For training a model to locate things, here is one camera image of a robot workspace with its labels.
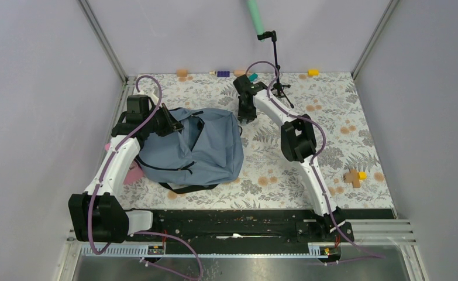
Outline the purple toy brick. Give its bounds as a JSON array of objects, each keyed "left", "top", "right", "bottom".
[{"left": 216, "top": 71, "right": 230, "bottom": 78}]

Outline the small tan wooden block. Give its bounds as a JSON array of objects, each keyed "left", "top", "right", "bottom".
[{"left": 176, "top": 69, "right": 188, "bottom": 77}]

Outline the teal toy block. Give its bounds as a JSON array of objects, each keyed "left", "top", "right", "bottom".
[{"left": 248, "top": 73, "right": 258, "bottom": 82}]

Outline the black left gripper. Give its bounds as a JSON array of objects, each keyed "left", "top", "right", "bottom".
[{"left": 143, "top": 102, "right": 184, "bottom": 137}]

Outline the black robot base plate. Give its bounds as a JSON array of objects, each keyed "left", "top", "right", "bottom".
[{"left": 126, "top": 208, "right": 394, "bottom": 253}]

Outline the black mini tripod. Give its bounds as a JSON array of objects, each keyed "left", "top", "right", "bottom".
[{"left": 257, "top": 30, "right": 294, "bottom": 108}]

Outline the yellow toy block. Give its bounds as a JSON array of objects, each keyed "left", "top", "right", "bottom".
[{"left": 308, "top": 69, "right": 319, "bottom": 77}]

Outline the blue grey backpack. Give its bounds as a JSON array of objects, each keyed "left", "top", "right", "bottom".
[{"left": 136, "top": 108, "right": 244, "bottom": 194}]

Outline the aluminium frame rail right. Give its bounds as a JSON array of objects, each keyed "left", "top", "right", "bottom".
[{"left": 351, "top": 0, "right": 401, "bottom": 80}]

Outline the long tan wooden block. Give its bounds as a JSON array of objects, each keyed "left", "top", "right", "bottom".
[{"left": 233, "top": 70, "right": 249, "bottom": 77}]

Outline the pink transparent pencil case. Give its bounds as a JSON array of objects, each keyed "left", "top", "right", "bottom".
[{"left": 98, "top": 139, "right": 143, "bottom": 187}]

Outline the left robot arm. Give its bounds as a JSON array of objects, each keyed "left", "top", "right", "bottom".
[{"left": 68, "top": 94, "right": 183, "bottom": 243}]

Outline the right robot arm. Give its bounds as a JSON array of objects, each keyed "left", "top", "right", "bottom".
[{"left": 233, "top": 76, "right": 354, "bottom": 244}]

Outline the aluminium frame rail left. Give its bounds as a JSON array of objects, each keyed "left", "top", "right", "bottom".
[{"left": 77, "top": 0, "right": 137, "bottom": 218}]

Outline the white slotted cable duct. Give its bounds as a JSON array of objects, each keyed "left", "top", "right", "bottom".
[{"left": 101, "top": 243, "right": 328, "bottom": 259}]

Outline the tan wooden puzzle piece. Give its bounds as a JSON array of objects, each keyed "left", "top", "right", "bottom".
[{"left": 343, "top": 169, "right": 362, "bottom": 189}]

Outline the aluminium frame rail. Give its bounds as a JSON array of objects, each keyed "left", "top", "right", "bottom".
[
  {"left": 351, "top": 0, "right": 401, "bottom": 80},
  {"left": 77, "top": 0, "right": 137, "bottom": 218}
]

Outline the mint green microphone handle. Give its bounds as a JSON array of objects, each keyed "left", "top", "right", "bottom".
[{"left": 246, "top": 0, "right": 265, "bottom": 36}]

